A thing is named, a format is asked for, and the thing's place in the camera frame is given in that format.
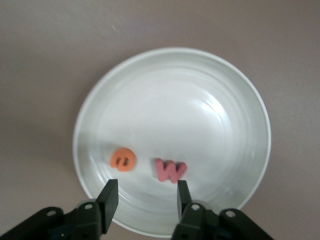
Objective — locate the pink foam letter w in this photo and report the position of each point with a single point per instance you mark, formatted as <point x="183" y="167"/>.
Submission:
<point x="162" y="172"/>

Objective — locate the beige round plate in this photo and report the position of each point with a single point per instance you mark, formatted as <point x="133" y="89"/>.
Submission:
<point x="175" y="100"/>

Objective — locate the brown paper table cover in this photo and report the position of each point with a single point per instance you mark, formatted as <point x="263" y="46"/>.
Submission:
<point x="37" y="50"/>

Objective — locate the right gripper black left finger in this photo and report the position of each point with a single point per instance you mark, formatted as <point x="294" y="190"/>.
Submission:
<point x="107" y="200"/>

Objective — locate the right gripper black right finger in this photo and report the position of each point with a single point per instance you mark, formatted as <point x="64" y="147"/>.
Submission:
<point x="183" y="197"/>

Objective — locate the orange foam letter e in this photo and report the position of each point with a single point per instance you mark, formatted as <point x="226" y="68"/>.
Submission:
<point x="117" y="155"/>

